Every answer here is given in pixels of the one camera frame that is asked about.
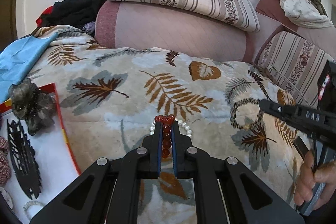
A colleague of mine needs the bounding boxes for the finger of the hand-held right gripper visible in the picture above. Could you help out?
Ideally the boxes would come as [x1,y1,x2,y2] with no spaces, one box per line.
[258,99,313,139]

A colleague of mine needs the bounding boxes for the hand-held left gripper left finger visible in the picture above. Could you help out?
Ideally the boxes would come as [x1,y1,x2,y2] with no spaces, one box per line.
[29,121,162,224]

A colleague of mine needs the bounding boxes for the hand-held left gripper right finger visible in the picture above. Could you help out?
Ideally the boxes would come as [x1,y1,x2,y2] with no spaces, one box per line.
[171,121,306,224]

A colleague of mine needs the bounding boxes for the red bead bracelet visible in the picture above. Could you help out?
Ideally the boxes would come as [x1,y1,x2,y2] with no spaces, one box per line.
[154,114,176,158]

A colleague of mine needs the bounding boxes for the red shallow box white inside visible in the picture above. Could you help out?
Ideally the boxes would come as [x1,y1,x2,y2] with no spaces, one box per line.
[0,83,82,224]

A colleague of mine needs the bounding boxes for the black hair claw clip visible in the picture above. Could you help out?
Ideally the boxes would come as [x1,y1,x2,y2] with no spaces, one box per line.
[7,119,42,200]

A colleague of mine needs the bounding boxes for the red gingham scrunchie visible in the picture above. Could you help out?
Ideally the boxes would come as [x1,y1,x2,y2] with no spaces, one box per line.
[0,136,11,187]

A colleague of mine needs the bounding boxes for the person's right hand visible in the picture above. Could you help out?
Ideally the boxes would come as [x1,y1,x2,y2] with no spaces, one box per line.
[293,149,336,212]

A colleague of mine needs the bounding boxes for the short striped floral cushion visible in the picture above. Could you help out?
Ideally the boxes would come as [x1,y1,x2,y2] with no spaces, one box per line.
[253,31,336,109]

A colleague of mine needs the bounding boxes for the leaf print blanket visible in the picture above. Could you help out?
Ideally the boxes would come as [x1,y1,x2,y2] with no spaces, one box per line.
[26,25,317,224]

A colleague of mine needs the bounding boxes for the white crumpled cloth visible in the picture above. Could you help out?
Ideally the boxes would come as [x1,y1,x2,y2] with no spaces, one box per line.
[279,0,334,29]

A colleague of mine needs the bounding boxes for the pink bolster cushion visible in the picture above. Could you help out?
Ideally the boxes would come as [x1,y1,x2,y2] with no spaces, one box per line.
[95,1,256,63]

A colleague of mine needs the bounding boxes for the purple cloth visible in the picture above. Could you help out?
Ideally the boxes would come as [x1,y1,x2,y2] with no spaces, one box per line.
[83,21,96,36]

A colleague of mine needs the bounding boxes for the black clothes pile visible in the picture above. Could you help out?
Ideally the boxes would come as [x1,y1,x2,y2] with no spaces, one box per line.
[42,0,107,31]

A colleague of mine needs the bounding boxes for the blue cloth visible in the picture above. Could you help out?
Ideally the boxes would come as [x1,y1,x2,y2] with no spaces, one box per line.
[0,32,59,104]

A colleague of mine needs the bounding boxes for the red cloth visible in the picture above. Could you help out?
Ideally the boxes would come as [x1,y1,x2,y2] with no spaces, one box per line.
[36,6,55,28]

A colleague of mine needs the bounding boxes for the white pearl bracelet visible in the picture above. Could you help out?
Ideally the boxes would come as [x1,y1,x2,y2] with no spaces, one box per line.
[148,118,194,138]

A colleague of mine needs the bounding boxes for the thin white cable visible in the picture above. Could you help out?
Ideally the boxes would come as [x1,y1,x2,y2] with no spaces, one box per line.
[266,65,320,109]

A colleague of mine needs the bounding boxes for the leopard print hair tie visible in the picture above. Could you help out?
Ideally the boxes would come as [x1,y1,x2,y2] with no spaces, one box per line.
[230,98,265,130]

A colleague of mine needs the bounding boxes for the clear bead bracelet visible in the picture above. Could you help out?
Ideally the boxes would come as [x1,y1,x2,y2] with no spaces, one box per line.
[23,200,47,214]

